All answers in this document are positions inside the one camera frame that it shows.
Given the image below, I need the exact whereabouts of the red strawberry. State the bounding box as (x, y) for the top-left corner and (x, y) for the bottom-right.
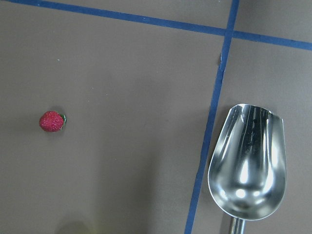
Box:
(39, 111), (67, 132)

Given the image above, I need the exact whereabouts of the steel ice scoop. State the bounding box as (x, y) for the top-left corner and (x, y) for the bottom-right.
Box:
(208, 104), (287, 234)

